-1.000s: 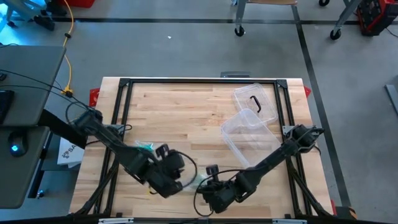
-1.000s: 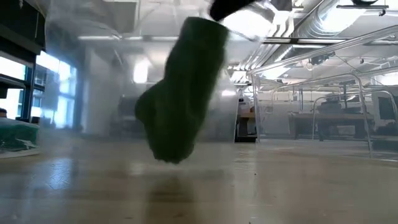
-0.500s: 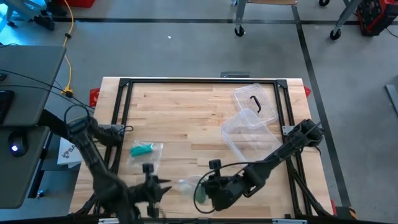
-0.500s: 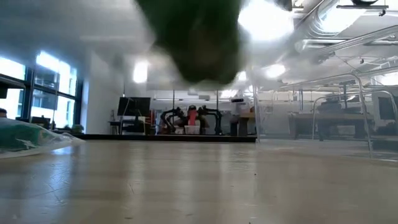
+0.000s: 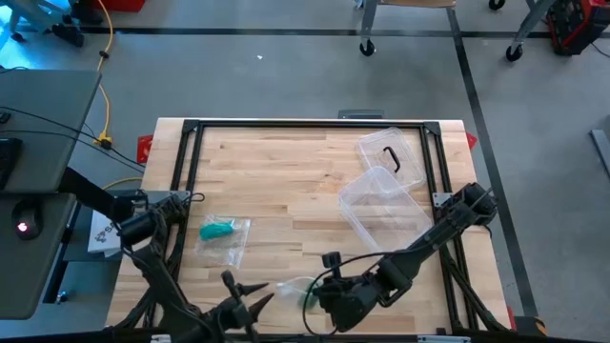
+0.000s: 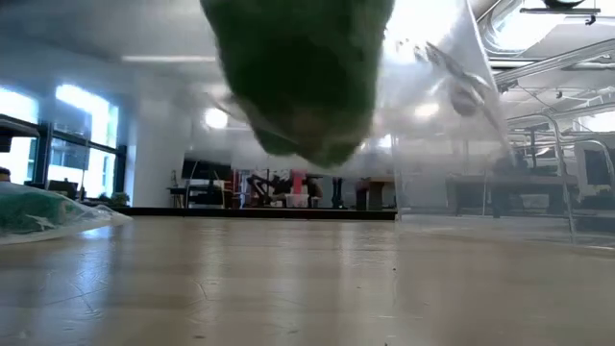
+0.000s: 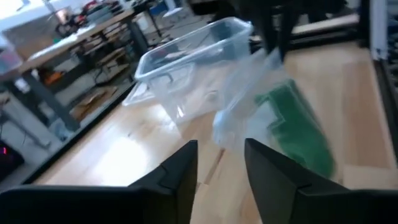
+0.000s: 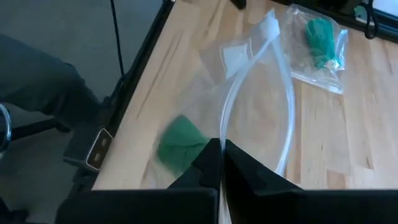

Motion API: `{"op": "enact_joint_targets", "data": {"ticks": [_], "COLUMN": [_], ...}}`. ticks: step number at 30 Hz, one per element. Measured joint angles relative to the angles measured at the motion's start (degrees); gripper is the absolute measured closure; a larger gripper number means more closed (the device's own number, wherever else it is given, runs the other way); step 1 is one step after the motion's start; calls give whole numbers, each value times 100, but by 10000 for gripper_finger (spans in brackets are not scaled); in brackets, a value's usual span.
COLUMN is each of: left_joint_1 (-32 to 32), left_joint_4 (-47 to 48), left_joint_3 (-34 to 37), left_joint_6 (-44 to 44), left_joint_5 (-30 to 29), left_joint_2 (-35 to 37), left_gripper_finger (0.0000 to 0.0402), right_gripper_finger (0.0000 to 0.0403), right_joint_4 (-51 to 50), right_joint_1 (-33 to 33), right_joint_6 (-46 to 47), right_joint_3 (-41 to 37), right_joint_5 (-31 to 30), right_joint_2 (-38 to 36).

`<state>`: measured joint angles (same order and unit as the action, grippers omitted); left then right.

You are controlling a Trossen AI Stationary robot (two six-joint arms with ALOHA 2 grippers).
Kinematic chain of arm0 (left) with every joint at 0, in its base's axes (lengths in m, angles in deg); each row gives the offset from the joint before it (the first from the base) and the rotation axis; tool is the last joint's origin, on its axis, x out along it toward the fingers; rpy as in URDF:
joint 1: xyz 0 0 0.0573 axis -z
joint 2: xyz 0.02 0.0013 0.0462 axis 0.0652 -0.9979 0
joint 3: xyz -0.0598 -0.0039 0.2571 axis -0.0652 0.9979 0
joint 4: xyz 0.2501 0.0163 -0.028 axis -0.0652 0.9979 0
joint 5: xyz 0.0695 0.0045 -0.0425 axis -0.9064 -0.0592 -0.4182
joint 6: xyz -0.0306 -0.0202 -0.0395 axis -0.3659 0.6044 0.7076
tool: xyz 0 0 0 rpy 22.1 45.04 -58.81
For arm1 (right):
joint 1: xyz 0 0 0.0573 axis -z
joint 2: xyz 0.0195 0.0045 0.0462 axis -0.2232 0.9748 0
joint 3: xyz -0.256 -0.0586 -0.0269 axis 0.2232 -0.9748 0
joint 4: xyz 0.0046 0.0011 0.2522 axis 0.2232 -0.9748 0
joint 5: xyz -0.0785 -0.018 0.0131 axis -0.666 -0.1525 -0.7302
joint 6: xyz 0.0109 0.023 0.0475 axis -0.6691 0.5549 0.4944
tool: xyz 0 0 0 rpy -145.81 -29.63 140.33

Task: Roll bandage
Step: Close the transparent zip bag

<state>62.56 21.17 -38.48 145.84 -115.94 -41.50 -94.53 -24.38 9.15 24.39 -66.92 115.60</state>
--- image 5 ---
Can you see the light green elastic bandage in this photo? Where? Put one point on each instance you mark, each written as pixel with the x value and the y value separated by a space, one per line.
pixel 307 300

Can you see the grey chair base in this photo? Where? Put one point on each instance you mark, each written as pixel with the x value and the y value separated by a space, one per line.
pixel 33 12

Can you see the teal elastic bandage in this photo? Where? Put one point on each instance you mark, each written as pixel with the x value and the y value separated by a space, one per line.
pixel 217 231

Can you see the clear plastic lidded container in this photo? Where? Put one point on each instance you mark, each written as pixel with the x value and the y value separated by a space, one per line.
pixel 381 214

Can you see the black caster wheel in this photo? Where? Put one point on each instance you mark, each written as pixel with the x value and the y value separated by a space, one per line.
pixel 497 4

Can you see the grey table leg with caster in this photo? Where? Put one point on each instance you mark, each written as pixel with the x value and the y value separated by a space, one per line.
pixel 529 28

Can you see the black diagonal beam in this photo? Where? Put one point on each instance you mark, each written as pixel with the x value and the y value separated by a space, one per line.
pixel 90 193

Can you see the silver mounting bracket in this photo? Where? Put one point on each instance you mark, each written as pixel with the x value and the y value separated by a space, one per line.
pixel 441 197
pixel 180 194

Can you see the red clamp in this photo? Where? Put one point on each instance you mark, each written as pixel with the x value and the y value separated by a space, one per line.
pixel 471 141
pixel 144 148

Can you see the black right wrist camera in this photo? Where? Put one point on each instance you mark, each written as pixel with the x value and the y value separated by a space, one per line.
pixel 331 262

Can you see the black and orange box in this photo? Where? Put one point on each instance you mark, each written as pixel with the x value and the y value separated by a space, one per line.
pixel 529 326

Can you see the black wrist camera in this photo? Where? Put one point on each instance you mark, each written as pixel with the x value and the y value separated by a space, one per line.
pixel 331 262
pixel 231 281

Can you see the black keyboard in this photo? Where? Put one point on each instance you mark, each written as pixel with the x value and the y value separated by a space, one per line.
pixel 7 162

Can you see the grey metal bar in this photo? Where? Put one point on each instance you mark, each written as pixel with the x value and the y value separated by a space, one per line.
pixel 601 152

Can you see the white printed paper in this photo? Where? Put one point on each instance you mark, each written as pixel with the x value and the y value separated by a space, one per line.
pixel 102 236

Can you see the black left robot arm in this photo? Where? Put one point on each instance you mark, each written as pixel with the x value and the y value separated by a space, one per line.
pixel 157 267

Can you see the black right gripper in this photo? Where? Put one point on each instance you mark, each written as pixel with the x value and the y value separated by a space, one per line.
pixel 352 305

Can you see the grey desk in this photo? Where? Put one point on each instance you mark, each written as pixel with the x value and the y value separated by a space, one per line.
pixel 43 143

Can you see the person's foot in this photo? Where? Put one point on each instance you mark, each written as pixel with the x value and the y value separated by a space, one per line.
pixel 88 12
pixel 69 34

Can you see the red and black toolbox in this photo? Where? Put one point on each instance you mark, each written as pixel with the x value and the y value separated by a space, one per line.
pixel 579 24

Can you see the clear plastic bag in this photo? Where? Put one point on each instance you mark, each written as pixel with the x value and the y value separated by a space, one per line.
pixel 290 288
pixel 224 248

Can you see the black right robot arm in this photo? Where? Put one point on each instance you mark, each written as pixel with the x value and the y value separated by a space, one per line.
pixel 438 233

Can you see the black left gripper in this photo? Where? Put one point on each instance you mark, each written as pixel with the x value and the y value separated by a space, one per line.
pixel 233 316

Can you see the dark grey block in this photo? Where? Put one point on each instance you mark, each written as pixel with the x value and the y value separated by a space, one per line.
pixel 359 114

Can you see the grey cart leg with caster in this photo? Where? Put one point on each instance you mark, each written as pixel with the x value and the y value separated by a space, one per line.
pixel 367 24

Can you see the white metal bracket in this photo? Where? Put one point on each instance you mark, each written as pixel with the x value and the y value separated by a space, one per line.
pixel 161 338
pixel 443 339

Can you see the red crate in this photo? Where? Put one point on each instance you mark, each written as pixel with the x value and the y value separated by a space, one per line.
pixel 112 4

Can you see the black computer mouse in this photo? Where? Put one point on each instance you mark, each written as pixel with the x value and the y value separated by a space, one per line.
pixel 26 221

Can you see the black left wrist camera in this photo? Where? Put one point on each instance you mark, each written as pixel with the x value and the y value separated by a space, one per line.
pixel 231 281

